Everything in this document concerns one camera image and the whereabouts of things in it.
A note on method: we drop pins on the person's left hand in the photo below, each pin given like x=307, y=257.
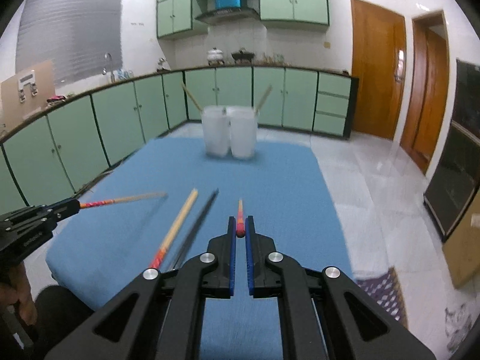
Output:
x=16, y=291

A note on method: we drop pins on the blue table cloth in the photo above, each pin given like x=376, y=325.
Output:
x=102, y=249

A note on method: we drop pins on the white enamel pot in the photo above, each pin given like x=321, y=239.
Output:
x=215, y=57

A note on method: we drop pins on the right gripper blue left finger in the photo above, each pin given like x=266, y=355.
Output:
x=157, y=315

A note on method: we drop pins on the closed wooden door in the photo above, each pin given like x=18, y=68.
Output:
x=378, y=61

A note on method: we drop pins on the black glass disinfection cabinet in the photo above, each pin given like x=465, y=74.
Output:
x=456, y=178

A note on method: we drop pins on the silver kettle on counter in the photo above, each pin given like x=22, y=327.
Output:
x=162, y=65

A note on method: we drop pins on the open wooden door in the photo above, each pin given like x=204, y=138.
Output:
x=430, y=78

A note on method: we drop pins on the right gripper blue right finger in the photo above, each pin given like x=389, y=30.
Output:
x=324, y=314

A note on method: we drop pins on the tan wooden chopstick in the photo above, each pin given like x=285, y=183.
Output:
x=192, y=98
x=262, y=100

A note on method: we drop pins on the red-tipped bamboo chopstick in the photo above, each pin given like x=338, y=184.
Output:
x=240, y=225
x=121, y=200
x=174, y=230

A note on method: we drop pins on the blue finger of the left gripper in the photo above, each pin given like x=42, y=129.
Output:
x=63, y=209

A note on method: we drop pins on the brown cardboard water purifier box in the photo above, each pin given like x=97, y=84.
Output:
x=26, y=94

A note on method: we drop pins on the grey window blind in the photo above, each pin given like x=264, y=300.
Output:
x=74, y=34

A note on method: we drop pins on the green lower kitchen cabinets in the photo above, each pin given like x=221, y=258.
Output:
x=58, y=152

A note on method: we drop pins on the purple patterned floor mat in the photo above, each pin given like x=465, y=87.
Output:
x=386, y=291

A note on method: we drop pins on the black range hood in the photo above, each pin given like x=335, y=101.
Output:
x=220, y=16

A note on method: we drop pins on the white twin utensil holder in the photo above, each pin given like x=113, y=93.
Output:
x=230, y=130

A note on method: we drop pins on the chrome kitchen faucet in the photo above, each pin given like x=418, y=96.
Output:
x=108, y=68

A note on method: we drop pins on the pink cloth on counter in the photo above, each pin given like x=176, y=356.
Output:
x=54, y=99

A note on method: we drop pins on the black wok with lid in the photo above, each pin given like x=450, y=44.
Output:
x=243, y=56

